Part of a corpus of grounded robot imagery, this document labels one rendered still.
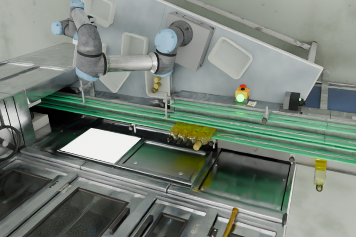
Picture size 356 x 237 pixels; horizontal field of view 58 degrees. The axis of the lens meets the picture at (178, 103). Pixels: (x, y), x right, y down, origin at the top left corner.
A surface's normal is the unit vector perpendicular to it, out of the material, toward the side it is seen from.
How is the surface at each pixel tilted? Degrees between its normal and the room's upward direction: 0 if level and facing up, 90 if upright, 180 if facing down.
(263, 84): 0
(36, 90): 90
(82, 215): 90
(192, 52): 1
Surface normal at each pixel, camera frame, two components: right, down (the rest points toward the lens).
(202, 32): -0.40, 0.39
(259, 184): -0.03, -0.92
